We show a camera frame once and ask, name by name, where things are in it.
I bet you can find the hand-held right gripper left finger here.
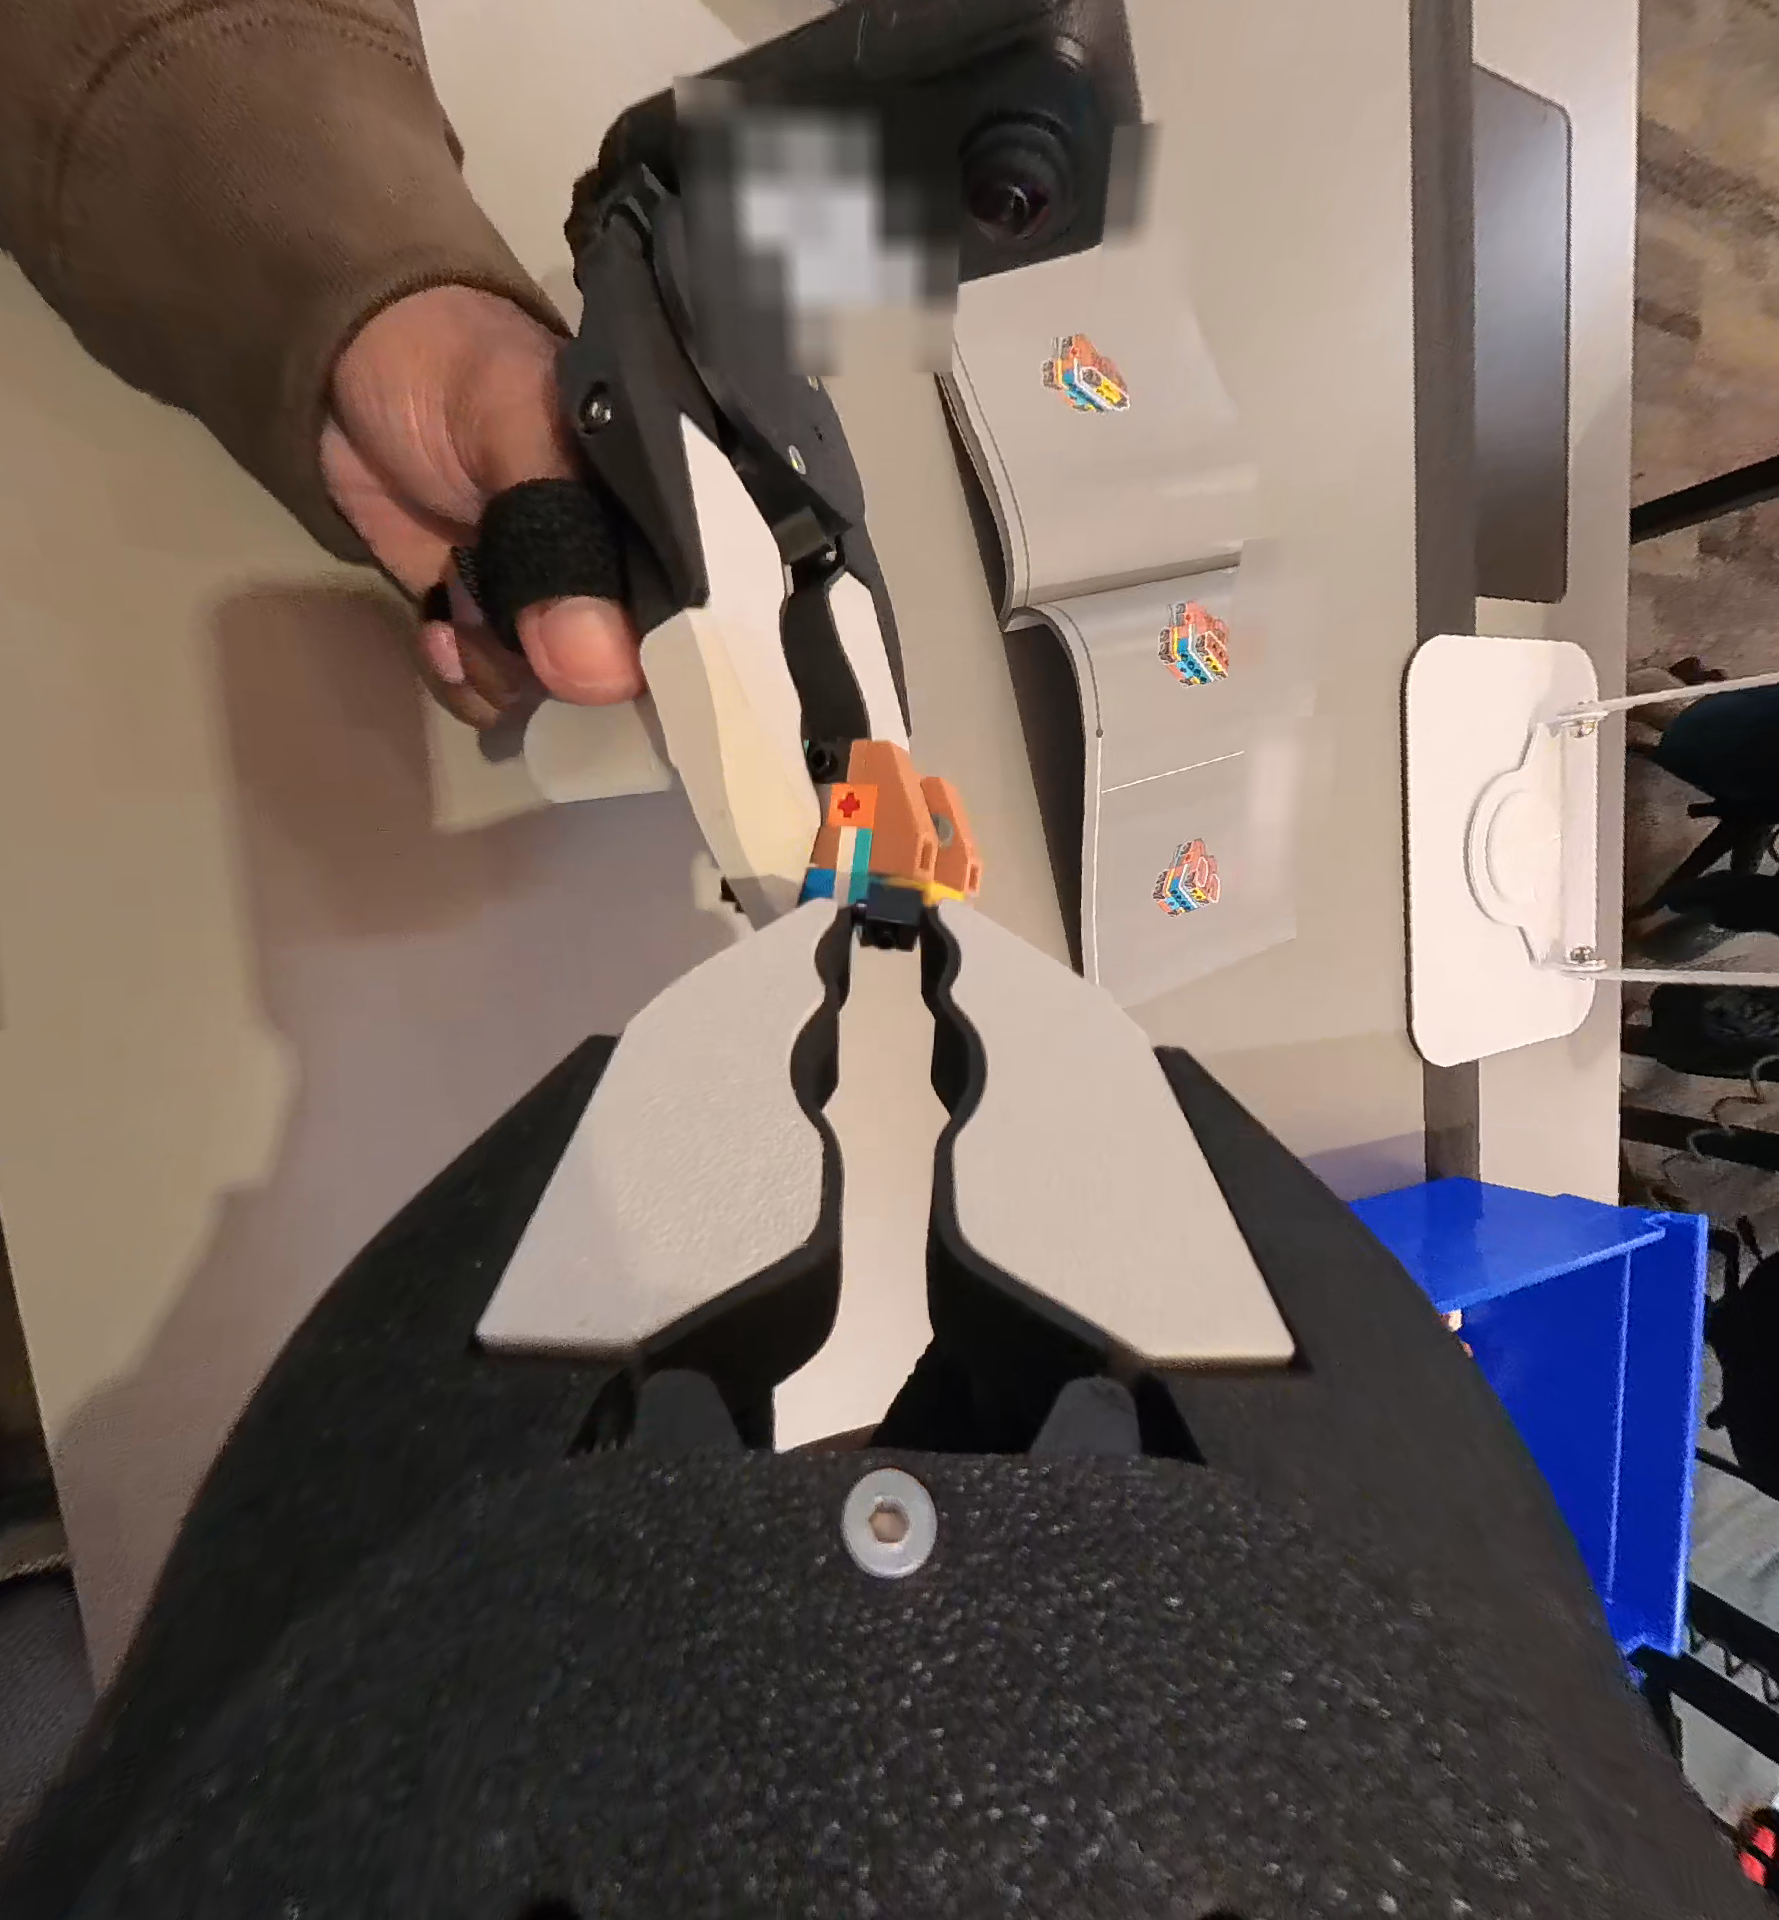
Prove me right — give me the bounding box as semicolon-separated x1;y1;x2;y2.
473;896;849;1397

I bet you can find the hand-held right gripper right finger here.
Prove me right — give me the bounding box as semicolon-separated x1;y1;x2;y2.
926;896;1301;1397

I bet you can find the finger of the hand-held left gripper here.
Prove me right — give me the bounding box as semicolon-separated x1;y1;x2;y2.
639;413;835;923
777;560;918;754

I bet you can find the brown teal toy brick model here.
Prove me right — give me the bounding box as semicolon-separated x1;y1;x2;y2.
800;736;991;919

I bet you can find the grey instruction booklet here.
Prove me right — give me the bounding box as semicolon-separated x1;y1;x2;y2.
931;272;1319;1009

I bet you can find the person's left forearm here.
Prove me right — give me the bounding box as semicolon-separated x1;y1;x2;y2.
0;0;581;570

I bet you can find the grey desk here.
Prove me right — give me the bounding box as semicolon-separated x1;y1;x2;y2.
0;0;1643;1697

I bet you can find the white desk stand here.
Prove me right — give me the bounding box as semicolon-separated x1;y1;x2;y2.
1401;635;1779;1072

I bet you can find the person's left hand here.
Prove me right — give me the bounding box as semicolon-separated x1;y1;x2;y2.
321;287;652;732

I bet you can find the blue storage bin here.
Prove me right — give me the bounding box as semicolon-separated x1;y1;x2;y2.
1343;1174;1710;1659

